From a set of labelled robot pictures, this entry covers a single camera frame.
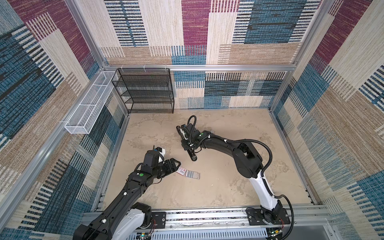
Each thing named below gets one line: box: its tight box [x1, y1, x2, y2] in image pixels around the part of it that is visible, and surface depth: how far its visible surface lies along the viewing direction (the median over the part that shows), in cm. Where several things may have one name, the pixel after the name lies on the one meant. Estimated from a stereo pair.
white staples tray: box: [185, 170, 201, 180], surface depth 89 cm
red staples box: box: [176, 166, 187, 176], surface depth 91 cm
